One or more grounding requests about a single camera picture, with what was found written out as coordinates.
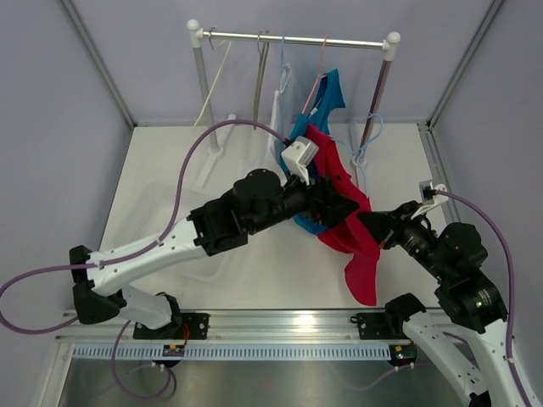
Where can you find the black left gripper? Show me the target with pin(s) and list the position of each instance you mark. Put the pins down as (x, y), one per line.
(323, 203)

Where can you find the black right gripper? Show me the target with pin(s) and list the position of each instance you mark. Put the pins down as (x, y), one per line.
(387, 226)

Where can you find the red t shirt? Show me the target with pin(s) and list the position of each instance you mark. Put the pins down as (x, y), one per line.
(350, 237)

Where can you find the light blue red-shirt hanger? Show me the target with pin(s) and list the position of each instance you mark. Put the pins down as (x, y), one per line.
(357, 161)

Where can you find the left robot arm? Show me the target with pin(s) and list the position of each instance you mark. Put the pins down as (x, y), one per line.
(103, 290)

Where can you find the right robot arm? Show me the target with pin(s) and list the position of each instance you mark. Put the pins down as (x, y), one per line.
(468, 297)

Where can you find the white t shirt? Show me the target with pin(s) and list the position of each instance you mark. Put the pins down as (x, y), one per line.
(265, 149)

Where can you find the pink hanger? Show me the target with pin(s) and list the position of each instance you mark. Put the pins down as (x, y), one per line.
(318, 76)

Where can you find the light blue white-shirt hanger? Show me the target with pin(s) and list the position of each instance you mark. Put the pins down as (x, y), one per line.
(285, 69)

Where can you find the grey empty hanger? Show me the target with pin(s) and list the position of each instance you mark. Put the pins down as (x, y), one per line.
(263, 50)

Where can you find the cream empty hanger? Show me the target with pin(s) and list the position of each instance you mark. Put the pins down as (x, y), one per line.
(227, 44)

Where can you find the white metal clothes rack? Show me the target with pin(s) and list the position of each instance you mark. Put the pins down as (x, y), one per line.
(388, 46)

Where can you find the white plastic laundry basket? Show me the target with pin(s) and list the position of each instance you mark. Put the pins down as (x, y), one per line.
(148, 213)

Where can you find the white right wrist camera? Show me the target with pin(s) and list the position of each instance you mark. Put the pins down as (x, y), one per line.
(432, 197)

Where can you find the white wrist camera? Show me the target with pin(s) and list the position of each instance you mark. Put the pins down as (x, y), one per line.
(297, 156)
(432, 197)

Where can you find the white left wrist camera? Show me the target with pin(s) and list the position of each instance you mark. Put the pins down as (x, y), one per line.
(297, 156)

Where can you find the aluminium rail frame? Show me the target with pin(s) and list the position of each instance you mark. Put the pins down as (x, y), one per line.
(259, 326)

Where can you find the white slotted cable duct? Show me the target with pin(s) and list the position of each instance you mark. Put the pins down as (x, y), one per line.
(266, 352)

